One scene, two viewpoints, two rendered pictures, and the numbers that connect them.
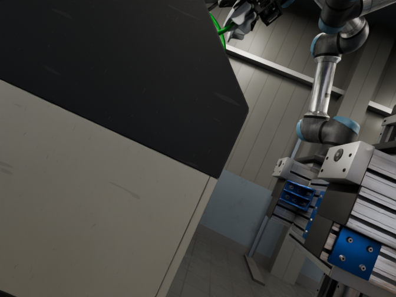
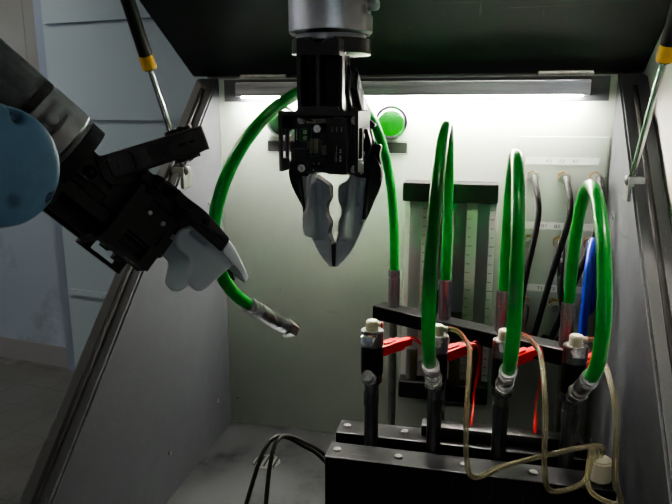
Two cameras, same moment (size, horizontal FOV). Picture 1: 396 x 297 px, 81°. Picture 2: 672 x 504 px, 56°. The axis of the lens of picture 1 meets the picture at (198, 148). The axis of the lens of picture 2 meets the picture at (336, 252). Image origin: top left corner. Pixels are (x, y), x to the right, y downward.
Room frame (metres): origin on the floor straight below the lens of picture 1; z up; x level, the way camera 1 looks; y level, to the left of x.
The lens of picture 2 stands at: (0.96, -0.53, 1.40)
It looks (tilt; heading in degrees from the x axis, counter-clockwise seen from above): 13 degrees down; 105
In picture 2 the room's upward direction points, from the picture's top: straight up
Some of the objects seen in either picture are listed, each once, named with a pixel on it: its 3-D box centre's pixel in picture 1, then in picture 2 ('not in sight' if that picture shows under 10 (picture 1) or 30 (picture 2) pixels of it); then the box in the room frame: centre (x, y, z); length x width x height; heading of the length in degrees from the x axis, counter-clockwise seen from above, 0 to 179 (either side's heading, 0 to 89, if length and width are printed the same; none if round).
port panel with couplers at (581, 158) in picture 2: not in sight; (556, 239); (1.04, 0.48, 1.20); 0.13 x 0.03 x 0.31; 2
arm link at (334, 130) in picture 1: (340, 133); not in sight; (1.02, -0.56, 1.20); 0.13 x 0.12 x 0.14; 31
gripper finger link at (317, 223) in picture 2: (238, 30); (314, 222); (0.78, 0.04, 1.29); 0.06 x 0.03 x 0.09; 92
